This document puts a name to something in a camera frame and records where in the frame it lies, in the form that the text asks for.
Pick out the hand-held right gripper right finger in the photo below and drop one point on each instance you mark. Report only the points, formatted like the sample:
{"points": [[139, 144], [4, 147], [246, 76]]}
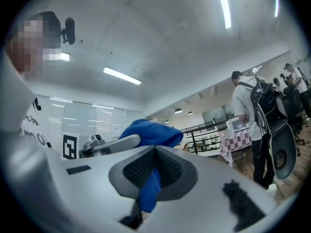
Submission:
{"points": [[206, 178]]}

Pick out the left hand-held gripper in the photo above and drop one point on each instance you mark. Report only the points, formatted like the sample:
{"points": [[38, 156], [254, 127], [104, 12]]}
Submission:
{"points": [[70, 147]]}

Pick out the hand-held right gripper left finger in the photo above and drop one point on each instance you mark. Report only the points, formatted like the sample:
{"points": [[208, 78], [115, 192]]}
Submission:
{"points": [[85, 190]]}

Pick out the black metal railing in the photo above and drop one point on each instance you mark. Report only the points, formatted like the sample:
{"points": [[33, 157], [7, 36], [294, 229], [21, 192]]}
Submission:
{"points": [[193, 142]]}

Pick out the blue cloth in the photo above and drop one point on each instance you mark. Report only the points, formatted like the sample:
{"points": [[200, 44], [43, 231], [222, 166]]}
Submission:
{"points": [[155, 132]]}

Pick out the black office chair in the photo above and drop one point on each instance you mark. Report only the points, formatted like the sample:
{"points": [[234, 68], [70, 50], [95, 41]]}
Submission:
{"points": [[292, 105]]}

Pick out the red checked tablecloth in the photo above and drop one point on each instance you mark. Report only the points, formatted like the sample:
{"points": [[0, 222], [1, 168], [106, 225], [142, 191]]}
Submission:
{"points": [[233, 142]]}

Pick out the black backpack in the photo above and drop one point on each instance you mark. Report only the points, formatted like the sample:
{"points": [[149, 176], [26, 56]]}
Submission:
{"points": [[264, 101]]}

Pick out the person's white printed shirt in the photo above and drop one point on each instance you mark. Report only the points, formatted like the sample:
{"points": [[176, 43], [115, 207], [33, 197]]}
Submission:
{"points": [[17, 105]]}

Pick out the white wall notice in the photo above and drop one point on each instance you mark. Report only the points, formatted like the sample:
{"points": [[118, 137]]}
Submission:
{"points": [[116, 130]]}

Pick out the person's head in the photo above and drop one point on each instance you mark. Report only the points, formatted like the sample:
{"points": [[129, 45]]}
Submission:
{"points": [[29, 45]]}

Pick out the white window blinds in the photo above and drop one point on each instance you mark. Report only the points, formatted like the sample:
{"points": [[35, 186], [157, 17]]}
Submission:
{"points": [[80, 115]]}

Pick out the long ceiling light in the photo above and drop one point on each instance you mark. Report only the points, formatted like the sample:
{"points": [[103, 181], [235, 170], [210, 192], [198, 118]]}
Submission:
{"points": [[224, 8], [121, 75], [276, 5], [65, 56]]}

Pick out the black head-mounted camera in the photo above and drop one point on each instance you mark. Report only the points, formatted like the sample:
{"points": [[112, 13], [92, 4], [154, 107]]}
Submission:
{"points": [[70, 30]]}

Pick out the translucent white box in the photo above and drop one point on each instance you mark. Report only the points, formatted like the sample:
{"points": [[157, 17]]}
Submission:
{"points": [[236, 125]]}

